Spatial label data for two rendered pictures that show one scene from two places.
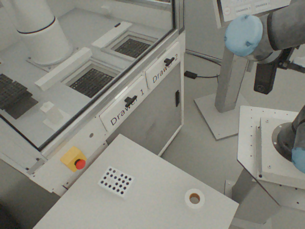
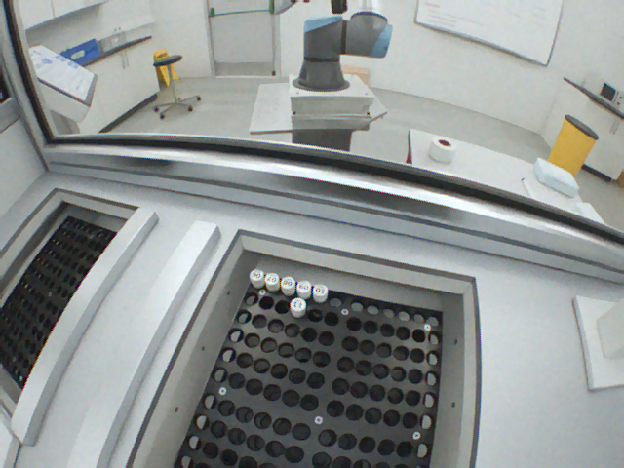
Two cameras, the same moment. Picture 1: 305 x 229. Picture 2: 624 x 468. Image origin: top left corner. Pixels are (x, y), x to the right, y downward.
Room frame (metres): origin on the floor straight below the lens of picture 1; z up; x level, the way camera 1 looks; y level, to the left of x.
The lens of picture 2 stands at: (0.82, 0.25, 1.11)
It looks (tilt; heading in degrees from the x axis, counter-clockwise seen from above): 48 degrees down; 238
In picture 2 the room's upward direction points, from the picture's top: 2 degrees clockwise
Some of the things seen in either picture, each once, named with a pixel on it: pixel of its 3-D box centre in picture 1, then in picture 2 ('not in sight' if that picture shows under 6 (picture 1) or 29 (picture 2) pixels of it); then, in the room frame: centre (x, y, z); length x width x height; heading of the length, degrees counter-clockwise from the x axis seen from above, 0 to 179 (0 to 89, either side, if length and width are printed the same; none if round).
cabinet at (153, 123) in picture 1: (96, 117); not in sight; (1.04, 0.41, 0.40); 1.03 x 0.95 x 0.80; 135
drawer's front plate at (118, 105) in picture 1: (126, 102); not in sight; (0.66, 0.10, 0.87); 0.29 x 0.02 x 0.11; 135
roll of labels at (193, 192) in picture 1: (194, 200); not in sight; (0.21, -0.09, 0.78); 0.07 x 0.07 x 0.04
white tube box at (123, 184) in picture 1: (117, 182); not in sight; (0.33, 0.18, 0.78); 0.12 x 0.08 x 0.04; 53
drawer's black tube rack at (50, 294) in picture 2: not in sight; (64, 308); (1.03, 0.02, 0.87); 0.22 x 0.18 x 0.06; 45
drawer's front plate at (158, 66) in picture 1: (164, 64); not in sight; (0.89, -0.12, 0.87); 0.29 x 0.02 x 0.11; 135
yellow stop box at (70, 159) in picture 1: (74, 159); not in sight; (0.42, 0.32, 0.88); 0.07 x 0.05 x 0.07; 135
